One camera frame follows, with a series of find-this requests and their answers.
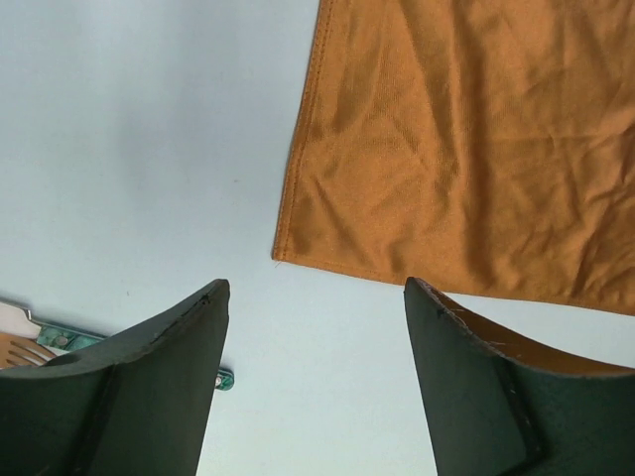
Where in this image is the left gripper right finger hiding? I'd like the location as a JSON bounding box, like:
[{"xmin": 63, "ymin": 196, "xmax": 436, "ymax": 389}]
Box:
[{"xmin": 404, "ymin": 278, "xmax": 634, "ymax": 475}]

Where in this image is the orange cloth napkin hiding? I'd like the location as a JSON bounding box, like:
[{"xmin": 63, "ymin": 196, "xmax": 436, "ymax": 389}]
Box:
[{"xmin": 272, "ymin": 1, "xmax": 634, "ymax": 315}]

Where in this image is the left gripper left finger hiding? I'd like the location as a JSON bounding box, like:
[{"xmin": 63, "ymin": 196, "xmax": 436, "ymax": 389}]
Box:
[{"xmin": 1, "ymin": 280, "xmax": 230, "ymax": 475}]

